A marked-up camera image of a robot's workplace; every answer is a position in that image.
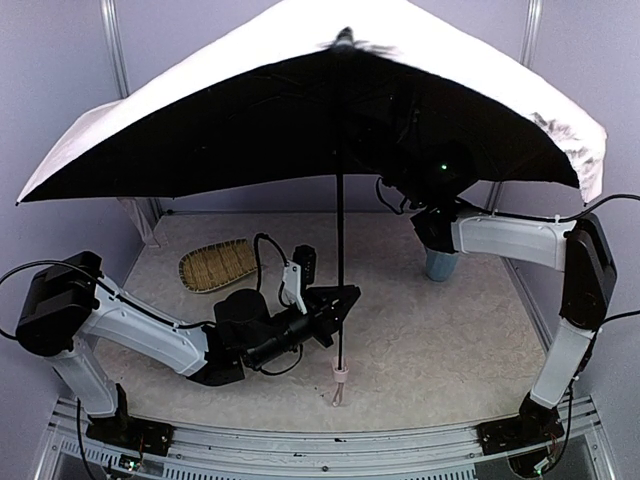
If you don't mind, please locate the pink folding umbrella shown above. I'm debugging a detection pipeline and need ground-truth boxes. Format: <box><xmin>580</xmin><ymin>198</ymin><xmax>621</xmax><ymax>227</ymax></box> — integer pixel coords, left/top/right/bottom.
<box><xmin>18</xmin><ymin>1</ymin><xmax>616</xmax><ymax>409</ymax></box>

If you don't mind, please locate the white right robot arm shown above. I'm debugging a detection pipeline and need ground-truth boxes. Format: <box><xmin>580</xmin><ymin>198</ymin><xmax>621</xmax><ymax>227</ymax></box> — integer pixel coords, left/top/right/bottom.
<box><xmin>379</xmin><ymin>143</ymin><xmax>617</xmax><ymax>412</ymax></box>

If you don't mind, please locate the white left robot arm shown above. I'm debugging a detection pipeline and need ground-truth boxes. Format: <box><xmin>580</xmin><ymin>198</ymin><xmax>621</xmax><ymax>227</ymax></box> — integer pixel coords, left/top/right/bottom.
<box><xmin>15</xmin><ymin>251</ymin><xmax>361</xmax><ymax>419</ymax></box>

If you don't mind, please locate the light blue ceramic mug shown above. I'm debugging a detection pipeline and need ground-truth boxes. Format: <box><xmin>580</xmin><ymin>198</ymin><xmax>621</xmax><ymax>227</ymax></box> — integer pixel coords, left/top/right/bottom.
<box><xmin>425</xmin><ymin>248</ymin><xmax>458</xmax><ymax>282</ymax></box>

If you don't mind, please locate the woven bamboo tray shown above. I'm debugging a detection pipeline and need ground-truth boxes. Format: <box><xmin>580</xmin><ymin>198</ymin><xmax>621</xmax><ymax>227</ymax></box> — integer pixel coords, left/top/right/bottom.
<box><xmin>178</xmin><ymin>238</ymin><xmax>257</xmax><ymax>294</ymax></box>

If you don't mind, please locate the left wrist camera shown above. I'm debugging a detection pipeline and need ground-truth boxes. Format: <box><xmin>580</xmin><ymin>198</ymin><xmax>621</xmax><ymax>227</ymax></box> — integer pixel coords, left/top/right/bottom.
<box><xmin>282</xmin><ymin>245</ymin><xmax>317</xmax><ymax>315</ymax></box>

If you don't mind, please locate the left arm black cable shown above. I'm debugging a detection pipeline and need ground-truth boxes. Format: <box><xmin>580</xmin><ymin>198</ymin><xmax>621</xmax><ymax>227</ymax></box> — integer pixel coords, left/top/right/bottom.
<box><xmin>252</xmin><ymin>232</ymin><xmax>291</xmax><ymax>291</ymax></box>

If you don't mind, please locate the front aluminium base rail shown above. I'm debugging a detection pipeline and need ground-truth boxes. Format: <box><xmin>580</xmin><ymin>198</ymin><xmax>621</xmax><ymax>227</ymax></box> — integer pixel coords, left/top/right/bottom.
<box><xmin>34</xmin><ymin>397</ymin><xmax>621</xmax><ymax>479</ymax></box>

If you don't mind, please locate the right rear aluminium corner post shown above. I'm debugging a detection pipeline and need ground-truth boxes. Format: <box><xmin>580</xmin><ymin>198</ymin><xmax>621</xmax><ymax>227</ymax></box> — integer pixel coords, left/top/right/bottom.
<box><xmin>519</xmin><ymin>0</ymin><xmax>543</xmax><ymax>68</ymax></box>

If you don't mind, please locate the aluminium corner post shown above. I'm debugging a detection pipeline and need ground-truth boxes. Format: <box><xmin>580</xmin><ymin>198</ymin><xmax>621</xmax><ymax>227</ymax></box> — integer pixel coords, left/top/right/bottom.
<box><xmin>100</xmin><ymin>0</ymin><xmax>130</xmax><ymax>99</ymax></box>
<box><xmin>519</xmin><ymin>0</ymin><xmax>543</xmax><ymax>68</ymax></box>

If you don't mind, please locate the left rear aluminium corner post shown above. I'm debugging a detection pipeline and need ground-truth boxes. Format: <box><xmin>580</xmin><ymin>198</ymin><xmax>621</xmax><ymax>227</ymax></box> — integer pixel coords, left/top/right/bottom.
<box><xmin>100</xmin><ymin>0</ymin><xmax>130</xmax><ymax>99</ymax></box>

